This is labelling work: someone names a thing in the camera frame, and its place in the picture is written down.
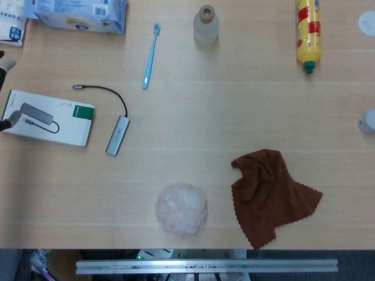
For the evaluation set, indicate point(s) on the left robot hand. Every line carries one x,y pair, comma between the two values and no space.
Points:
3,73

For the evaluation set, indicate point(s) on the white green USB hub box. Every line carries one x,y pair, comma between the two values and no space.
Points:
52,120

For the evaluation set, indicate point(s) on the white pouch with blue label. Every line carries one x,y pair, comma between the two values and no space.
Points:
11,29

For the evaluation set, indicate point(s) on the blue wet wipes pack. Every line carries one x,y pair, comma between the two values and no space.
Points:
82,16

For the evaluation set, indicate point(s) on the blue toothbrush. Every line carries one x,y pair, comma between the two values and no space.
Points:
150,57

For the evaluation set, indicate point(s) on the frosted bottle with wooden cap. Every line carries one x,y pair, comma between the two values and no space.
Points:
205,27

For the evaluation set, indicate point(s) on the pink white bath pouf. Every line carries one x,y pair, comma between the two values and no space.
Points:
181,208

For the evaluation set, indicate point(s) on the brown microfibre cloth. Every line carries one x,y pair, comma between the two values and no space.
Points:
269,196

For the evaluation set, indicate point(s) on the yellow squeeze bottle green cap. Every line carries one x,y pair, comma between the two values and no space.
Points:
308,32

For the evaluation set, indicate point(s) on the small grey white bottle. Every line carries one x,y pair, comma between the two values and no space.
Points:
367,120

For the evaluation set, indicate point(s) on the white round desk grommet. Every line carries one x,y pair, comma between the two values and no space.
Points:
367,23

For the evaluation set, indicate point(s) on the aluminium profile rail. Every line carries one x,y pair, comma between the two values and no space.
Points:
205,265

